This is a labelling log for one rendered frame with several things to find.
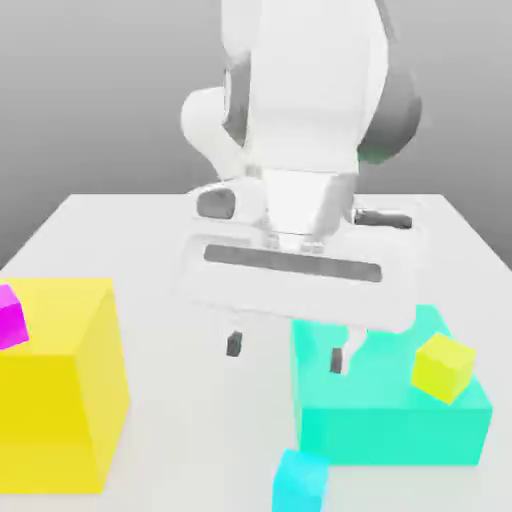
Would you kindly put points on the small magenta cube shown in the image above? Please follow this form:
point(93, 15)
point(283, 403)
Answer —
point(11, 324)

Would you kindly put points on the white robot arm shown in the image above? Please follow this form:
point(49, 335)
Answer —
point(312, 100)

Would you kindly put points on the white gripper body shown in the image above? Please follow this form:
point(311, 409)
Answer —
point(288, 292)

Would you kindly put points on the large yellow box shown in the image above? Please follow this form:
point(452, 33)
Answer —
point(48, 416)

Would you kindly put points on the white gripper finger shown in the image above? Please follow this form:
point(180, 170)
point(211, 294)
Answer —
point(234, 344)
point(340, 360)

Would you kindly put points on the small cyan cube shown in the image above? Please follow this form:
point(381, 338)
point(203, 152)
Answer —
point(300, 482)

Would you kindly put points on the small yellow-green cube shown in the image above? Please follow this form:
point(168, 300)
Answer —
point(440, 370)

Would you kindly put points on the large turquoise box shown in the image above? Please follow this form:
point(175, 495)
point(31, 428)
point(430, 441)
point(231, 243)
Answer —
point(384, 428)

